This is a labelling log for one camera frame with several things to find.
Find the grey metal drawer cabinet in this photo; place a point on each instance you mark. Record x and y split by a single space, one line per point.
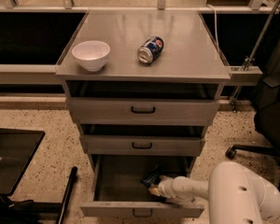
189 54

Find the black floor bar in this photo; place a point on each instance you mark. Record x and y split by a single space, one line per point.
67 194

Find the blue soda can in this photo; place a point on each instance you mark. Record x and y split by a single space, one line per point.
149 51

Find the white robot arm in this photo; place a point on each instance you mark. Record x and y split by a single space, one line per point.
235 194

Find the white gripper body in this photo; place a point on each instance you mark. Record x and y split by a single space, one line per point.
165 187

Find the bottom grey drawer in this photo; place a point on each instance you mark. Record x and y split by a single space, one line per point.
117 189

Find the grey drawer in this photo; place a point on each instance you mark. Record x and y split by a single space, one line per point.
142 139
136 102
117 189

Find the grey metal shelf rail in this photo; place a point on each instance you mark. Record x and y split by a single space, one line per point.
28 74

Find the top grey drawer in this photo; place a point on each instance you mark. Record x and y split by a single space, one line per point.
136 102

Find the black office chair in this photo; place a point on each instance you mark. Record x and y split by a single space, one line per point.
267 104

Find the blue chip bag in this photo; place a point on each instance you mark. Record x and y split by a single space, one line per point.
153 178

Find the white ceramic bowl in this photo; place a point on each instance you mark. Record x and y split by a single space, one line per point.
92 55

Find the middle grey drawer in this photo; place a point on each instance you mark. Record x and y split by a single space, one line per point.
142 139

